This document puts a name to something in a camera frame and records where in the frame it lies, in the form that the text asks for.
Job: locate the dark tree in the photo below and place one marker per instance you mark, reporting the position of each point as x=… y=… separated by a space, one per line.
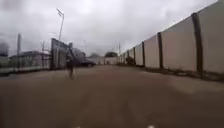
x=110 y=54

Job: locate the dark car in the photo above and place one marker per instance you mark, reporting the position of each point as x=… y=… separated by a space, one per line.
x=86 y=62

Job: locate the brown dirt road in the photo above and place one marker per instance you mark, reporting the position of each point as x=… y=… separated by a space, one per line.
x=110 y=100

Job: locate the person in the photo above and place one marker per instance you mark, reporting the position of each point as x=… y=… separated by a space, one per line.
x=70 y=61

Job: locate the grey metal gate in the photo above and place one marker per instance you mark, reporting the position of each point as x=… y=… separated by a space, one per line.
x=59 y=53

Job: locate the street lamp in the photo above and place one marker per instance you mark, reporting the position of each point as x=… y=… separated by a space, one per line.
x=60 y=23

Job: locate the robot's own part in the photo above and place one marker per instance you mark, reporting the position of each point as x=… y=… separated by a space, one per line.
x=150 y=126

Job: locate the low buildings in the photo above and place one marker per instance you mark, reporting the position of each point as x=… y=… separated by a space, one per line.
x=28 y=60

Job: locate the pole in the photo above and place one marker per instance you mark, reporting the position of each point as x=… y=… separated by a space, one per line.
x=19 y=50

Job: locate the pale end wall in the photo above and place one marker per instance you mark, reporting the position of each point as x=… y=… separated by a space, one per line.
x=106 y=60

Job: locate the pale wall with dark pillars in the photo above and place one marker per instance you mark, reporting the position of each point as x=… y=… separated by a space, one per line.
x=180 y=50

